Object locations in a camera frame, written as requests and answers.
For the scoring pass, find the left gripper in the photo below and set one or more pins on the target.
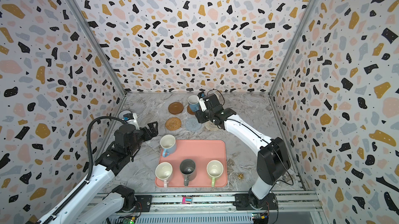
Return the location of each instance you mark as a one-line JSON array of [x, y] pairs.
[[155, 130]]

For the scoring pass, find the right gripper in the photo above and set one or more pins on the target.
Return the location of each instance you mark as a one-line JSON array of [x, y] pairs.
[[202, 114]]

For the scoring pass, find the beige patterned round coaster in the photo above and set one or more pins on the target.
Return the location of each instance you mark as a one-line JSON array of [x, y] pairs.
[[211, 127]]

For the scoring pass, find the woven rattan coaster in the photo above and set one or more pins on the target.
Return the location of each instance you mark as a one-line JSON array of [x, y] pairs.
[[173, 124]]

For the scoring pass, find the light blue mug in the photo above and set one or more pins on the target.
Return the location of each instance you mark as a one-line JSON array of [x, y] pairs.
[[194, 103]]

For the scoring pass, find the brown wooden coaster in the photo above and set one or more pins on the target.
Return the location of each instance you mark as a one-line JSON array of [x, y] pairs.
[[190, 111], [175, 108]]

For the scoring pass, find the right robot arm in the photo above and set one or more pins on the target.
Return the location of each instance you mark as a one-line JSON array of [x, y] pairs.
[[272, 154]]

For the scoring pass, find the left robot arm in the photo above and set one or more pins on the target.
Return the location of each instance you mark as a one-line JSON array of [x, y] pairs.
[[100, 172]]

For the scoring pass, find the light blue round coaster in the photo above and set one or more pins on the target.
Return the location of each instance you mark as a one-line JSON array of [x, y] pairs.
[[193, 125]]

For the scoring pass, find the black tape roll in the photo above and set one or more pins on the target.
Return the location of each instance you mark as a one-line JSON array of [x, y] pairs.
[[122, 114]]

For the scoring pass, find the pink silicone tray mat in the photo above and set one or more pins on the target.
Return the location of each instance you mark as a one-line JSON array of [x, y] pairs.
[[201, 152]]

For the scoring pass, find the dark grey mug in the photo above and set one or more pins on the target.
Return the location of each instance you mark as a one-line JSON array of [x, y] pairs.
[[188, 170]]

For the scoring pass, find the white mug blue handle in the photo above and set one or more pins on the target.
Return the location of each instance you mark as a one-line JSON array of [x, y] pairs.
[[168, 144]]

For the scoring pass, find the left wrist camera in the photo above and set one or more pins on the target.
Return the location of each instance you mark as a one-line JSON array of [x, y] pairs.
[[131, 118]]

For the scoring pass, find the white mug pink handle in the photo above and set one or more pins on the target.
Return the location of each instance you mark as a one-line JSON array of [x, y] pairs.
[[164, 172]]

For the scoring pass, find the white mug green handle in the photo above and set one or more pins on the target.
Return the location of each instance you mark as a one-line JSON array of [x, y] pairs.
[[214, 170]]

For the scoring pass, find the aluminium front rail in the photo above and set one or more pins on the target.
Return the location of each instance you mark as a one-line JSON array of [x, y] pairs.
[[292, 207]]

